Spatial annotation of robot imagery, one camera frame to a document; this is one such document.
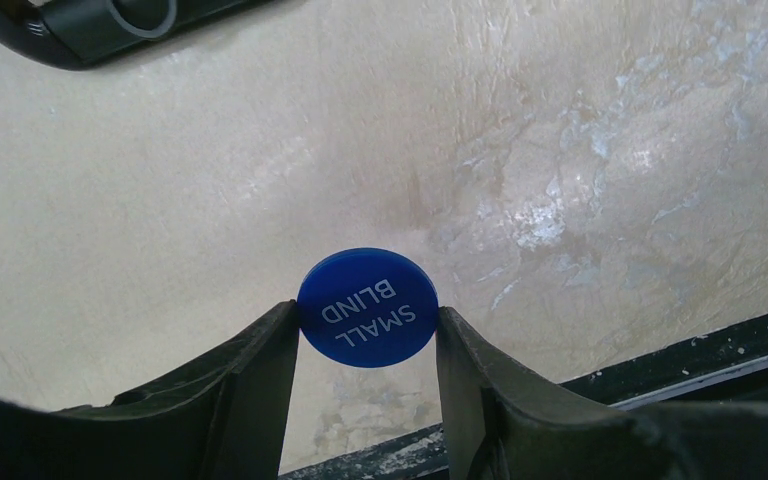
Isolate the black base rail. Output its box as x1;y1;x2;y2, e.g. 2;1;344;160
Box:
286;314;768;479

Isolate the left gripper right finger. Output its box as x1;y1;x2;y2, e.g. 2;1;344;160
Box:
436;307;768;479

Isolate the black poker set case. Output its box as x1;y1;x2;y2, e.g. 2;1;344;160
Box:
0;0;265;71

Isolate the blue small blind button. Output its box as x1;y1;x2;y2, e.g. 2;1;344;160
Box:
296;248;439;368

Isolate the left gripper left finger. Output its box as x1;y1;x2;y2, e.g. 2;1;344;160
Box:
0;301;299;479

